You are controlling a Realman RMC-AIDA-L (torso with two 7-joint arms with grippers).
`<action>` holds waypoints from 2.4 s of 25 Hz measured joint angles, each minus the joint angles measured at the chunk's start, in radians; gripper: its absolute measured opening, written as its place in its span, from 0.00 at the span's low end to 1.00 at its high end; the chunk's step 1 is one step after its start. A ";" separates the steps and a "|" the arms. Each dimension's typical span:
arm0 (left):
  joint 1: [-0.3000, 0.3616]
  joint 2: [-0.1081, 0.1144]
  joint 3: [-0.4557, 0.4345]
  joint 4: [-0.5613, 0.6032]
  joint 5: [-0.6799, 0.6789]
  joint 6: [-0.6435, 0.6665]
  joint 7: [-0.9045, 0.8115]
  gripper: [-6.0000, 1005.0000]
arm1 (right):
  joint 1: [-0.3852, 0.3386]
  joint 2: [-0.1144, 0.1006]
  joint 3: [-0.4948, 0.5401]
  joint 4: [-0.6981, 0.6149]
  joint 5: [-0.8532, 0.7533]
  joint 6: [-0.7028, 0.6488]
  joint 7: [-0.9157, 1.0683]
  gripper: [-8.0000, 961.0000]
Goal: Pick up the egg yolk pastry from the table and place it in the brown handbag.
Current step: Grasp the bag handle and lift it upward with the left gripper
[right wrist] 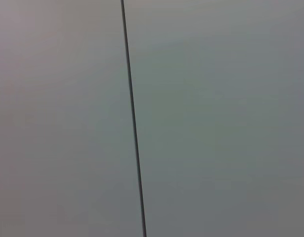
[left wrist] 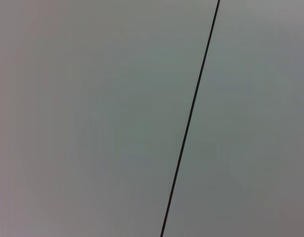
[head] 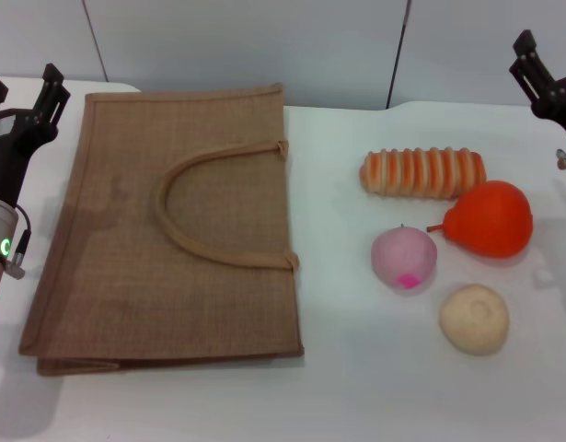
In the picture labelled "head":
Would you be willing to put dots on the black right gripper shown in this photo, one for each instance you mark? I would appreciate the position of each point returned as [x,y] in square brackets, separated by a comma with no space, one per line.
[561,103]

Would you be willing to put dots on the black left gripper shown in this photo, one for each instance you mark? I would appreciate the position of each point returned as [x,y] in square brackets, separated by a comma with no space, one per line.
[20,133]

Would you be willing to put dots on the brown jute handbag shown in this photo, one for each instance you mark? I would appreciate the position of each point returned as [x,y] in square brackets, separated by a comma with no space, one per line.
[126,239]

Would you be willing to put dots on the beige egg yolk pastry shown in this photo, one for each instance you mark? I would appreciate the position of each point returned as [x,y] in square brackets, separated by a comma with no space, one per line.
[473,320]

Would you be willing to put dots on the orange striped long bread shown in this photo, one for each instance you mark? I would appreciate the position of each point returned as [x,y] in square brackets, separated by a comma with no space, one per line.
[423,174]

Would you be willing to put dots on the orange toy pear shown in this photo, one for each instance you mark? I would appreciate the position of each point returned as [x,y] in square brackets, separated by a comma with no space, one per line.
[492,221]

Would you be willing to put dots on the pink toy peach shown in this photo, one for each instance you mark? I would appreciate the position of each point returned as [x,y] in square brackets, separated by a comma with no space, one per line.
[402,258]

